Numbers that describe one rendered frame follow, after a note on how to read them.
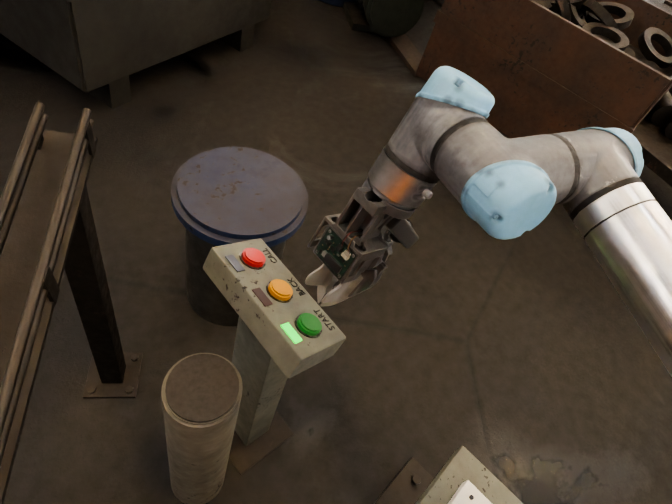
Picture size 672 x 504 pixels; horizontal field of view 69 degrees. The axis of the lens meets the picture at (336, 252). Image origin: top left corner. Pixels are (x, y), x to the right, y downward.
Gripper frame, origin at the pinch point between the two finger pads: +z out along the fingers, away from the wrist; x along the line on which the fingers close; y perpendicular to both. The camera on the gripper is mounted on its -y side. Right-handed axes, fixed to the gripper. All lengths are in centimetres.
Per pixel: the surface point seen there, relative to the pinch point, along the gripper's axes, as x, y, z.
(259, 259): -13.9, -0.2, 5.8
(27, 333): -12.2, 34.7, 6.9
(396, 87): -102, -165, 11
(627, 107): -11, -159, -37
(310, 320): -0.2, -0.1, 5.7
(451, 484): 33, -27, 29
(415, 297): -9, -85, 40
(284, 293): -6.2, 0.4, 5.7
